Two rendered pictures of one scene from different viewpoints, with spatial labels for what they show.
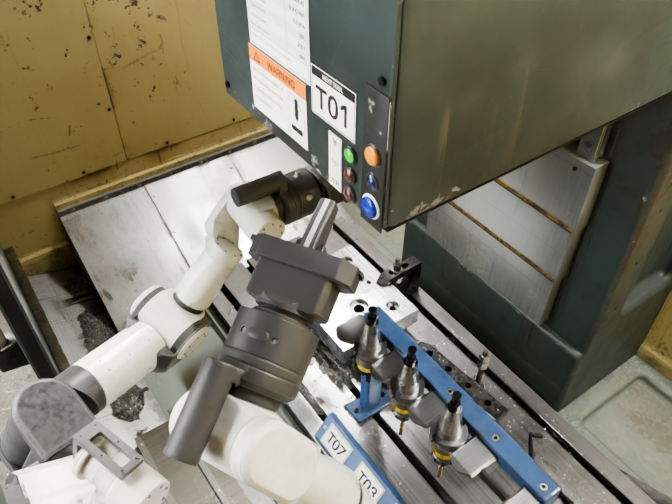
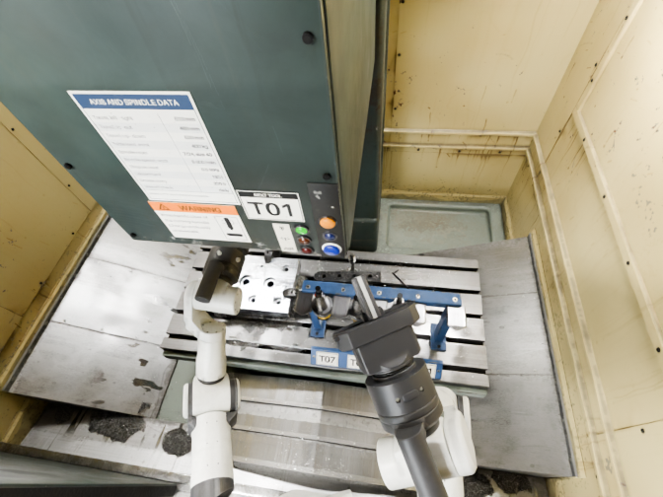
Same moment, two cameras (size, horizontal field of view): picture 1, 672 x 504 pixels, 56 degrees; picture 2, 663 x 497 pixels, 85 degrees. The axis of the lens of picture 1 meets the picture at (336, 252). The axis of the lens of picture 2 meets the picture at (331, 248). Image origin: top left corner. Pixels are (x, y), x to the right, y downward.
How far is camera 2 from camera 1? 41 cm
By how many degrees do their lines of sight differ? 28
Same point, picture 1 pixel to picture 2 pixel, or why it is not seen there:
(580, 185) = not seen: hidden behind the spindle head
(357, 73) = (295, 179)
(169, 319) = (215, 397)
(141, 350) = (220, 431)
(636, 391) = (393, 214)
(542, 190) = not seen: hidden behind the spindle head
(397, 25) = (333, 135)
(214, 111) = (55, 238)
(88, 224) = (36, 377)
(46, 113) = not seen: outside the picture
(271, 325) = (413, 383)
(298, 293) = (402, 348)
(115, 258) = (79, 378)
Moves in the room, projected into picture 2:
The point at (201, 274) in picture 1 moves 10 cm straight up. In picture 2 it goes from (211, 357) to (194, 343)
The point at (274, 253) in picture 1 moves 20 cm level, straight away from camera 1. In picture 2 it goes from (366, 339) to (255, 268)
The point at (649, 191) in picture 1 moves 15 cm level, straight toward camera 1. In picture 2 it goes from (377, 123) to (393, 152)
